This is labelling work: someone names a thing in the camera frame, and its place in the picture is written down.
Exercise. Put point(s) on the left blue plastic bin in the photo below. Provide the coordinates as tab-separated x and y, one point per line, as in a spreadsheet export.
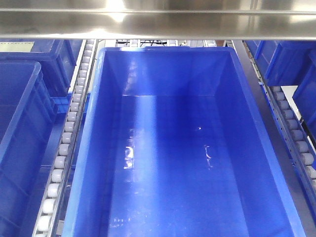
27	114

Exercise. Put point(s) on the steel shelf crossbeam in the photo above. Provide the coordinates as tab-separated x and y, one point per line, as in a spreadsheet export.
159	19

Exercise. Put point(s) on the left white roller track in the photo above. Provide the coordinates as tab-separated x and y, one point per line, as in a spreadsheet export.
47	220

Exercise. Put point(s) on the right white roller track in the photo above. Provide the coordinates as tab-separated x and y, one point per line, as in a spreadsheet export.
300	149

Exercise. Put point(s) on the white roller track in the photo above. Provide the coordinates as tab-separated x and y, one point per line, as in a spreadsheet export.
300	149
47	220

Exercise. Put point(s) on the right blue plastic bin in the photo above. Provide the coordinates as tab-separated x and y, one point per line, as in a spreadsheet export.
287	63

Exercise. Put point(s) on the rear left blue bin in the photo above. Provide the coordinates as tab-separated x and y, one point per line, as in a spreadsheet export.
58	58

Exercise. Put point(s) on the large blue plastic bin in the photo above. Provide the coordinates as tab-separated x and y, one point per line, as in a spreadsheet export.
173	145

